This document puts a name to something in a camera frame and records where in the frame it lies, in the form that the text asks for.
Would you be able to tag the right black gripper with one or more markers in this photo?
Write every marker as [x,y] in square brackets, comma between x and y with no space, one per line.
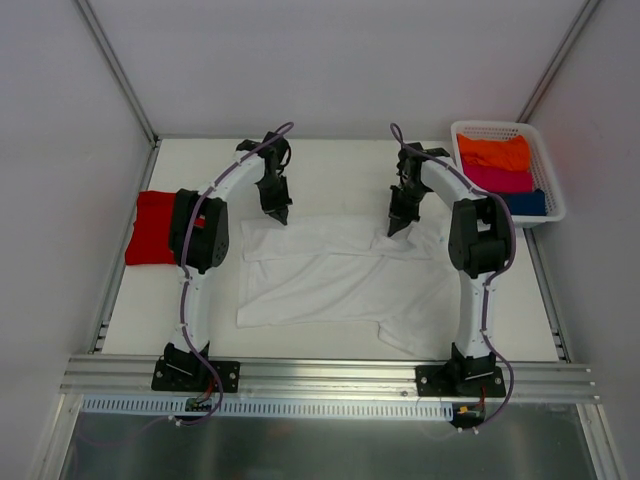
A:
[400,211]

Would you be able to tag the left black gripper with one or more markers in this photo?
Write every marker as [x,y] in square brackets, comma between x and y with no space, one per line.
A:
[275,201]

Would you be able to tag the white t shirt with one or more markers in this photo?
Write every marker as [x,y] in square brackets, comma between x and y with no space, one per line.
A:
[344,269]

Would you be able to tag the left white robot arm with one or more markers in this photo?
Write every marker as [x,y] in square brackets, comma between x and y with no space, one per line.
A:
[199,239]

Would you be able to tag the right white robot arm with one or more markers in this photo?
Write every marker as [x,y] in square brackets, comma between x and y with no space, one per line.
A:
[481,247]

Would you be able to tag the pink t shirt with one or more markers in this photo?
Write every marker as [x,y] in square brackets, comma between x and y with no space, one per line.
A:
[497,180]

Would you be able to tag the folded red t shirt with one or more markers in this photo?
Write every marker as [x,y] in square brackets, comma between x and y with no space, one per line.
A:
[149,243]

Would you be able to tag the blue t shirt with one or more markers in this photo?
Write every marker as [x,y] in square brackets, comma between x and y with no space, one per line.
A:
[526,204]

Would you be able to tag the orange t shirt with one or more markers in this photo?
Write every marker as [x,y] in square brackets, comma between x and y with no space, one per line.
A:
[511,155]

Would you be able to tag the white plastic basket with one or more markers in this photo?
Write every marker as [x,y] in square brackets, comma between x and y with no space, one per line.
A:
[541,167]

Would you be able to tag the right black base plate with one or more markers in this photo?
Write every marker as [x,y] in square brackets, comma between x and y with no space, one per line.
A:
[443,381]

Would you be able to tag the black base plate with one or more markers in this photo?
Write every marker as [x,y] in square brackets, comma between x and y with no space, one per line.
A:
[225,375]
[443,381]

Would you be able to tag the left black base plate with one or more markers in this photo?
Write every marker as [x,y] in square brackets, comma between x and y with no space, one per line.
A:
[225,375]

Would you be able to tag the white slotted cable duct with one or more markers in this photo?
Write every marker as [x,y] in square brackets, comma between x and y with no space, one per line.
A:
[270,408]

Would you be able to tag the aluminium mounting rail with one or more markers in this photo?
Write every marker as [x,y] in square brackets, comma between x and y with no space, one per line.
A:
[530,382]

